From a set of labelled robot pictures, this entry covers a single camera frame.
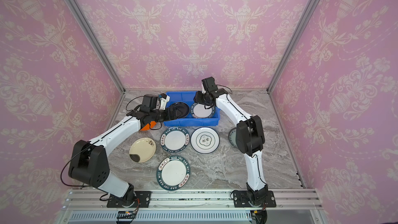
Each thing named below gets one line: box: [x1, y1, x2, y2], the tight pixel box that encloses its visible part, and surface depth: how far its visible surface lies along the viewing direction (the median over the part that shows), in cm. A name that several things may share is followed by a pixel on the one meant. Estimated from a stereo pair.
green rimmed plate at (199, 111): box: [190, 102, 216, 119], surface depth 108 cm
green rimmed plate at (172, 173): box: [155, 155, 191, 192], surface depth 83 cm
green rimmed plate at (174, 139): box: [160, 126, 190, 153], surface depth 96 cm
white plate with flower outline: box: [190, 126, 221, 155], surface depth 96 cm
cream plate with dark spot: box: [129, 137, 157, 163], surface depth 90 cm
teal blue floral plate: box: [228, 127, 238, 149], surface depth 98 cm
